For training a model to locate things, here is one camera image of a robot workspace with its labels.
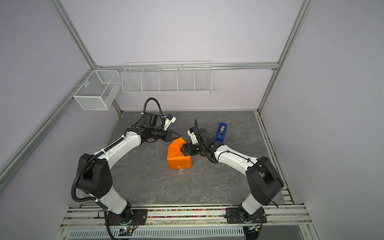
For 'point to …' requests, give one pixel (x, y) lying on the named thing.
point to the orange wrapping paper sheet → (176, 158)
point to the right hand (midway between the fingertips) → (186, 149)
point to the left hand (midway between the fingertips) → (179, 137)
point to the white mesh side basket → (99, 90)
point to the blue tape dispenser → (221, 132)
